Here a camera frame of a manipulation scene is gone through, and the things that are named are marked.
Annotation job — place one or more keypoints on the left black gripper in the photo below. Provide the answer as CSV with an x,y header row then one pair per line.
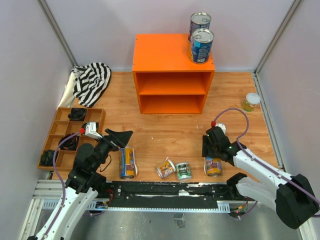
x,y
121,138

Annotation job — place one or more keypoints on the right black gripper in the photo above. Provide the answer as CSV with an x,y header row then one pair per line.
x,y
206,142

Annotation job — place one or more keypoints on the tall yellow purple can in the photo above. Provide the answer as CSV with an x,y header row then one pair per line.
x,y
212,167

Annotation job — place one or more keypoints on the white lid yellow jar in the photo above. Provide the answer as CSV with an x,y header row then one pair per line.
x,y
251,101

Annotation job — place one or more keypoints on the blue soup can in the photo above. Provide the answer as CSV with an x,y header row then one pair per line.
x,y
200,45

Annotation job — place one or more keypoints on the dark blue food can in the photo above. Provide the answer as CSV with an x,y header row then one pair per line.
x,y
198,20

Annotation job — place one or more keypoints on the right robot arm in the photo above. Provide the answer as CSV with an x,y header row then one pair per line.
x,y
290,196

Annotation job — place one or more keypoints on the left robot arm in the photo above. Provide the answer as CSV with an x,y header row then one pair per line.
x,y
82,186

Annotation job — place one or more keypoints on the tall colourful can left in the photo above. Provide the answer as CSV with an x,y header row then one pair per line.
x,y
127,163

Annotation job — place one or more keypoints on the green white noodle cup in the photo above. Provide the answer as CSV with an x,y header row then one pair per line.
x,y
183,171

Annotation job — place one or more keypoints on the orange noodle cup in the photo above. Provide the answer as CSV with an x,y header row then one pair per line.
x,y
166,168

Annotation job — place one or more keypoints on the wooden compartment tray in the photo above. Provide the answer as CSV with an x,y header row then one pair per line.
x,y
63,126

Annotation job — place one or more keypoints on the black white striped cloth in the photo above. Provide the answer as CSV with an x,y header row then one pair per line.
x,y
91,81

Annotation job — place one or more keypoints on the white cloth under stripes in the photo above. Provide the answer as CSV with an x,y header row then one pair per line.
x,y
68,97

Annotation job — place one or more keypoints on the orange wooden shelf cabinet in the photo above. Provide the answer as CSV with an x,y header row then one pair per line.
x,y
166,80

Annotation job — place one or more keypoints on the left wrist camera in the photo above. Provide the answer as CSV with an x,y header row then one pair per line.
x,y
91,130

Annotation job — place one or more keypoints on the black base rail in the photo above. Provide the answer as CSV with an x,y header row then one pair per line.
x,y
169,196

